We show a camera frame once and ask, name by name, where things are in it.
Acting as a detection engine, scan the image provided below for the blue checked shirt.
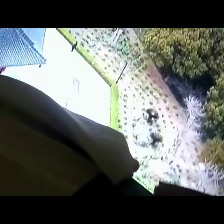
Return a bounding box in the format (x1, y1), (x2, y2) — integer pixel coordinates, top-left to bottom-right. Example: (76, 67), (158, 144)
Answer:
(0, 27), (47, 69)

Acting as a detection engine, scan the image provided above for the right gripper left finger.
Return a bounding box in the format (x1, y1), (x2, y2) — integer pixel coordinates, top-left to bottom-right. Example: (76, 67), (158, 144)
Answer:
(72, 172), (154, 197)

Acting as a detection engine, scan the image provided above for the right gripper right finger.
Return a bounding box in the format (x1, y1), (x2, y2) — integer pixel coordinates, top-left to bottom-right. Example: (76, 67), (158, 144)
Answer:
(153, 181), (210, 197)

